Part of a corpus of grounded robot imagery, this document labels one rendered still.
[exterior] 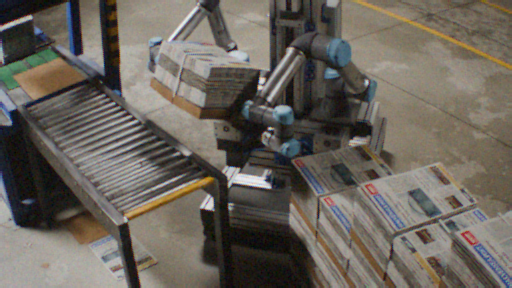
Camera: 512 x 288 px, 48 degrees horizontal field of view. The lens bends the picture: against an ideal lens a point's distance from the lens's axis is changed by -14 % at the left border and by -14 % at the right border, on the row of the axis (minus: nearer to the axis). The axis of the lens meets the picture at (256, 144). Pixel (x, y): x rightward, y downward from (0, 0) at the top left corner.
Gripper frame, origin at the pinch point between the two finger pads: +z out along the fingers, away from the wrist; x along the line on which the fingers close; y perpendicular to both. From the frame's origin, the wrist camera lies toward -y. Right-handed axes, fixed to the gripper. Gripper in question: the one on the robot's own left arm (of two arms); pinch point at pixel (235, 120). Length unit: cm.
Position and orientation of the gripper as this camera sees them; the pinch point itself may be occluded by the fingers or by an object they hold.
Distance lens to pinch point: 279.1
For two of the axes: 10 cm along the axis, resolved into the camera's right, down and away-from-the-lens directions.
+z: -6.4, -4.0, 6.6
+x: -7.2, 0.2, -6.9
